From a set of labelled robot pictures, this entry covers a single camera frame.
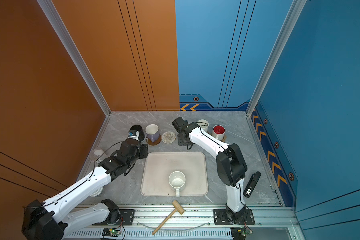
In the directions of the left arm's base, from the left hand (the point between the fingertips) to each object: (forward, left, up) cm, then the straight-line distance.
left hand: (145, 144), depth 81 cm
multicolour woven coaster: (+17, -10, -17) cm, 25 cm away
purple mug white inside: (+19, +1, -13) cm, 23 cm away
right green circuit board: (-38, -48, -18) cm, 64 cm away
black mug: (+18, +10, -8) cm, 23 cm away
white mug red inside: (+18, -45, -11) cm, 50 cm away
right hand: (+7, -21, -7) cm, 23 cm away
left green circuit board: (-38, +14, -19) cm, 44 cm away
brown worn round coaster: (+11, -2, -14) cm, 18 cm away
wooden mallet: (-28, -18, -16) cm, 37 cm away
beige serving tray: (-4, -6, -18) cm, 19 cm away
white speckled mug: (-13, -17, -16) cm, 27 cm away
